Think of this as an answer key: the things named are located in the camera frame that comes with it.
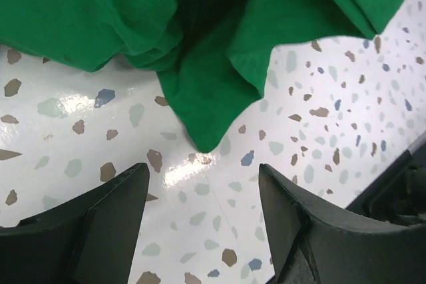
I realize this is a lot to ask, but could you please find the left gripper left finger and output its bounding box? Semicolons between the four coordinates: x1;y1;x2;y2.
1;163;149;283

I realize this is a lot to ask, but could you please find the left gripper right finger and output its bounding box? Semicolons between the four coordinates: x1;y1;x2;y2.
258;164;425;283

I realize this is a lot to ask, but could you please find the green t shirt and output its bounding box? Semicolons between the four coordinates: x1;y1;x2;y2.
1;0;404;152

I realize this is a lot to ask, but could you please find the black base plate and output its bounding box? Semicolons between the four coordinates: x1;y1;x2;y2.
346;145;425;226

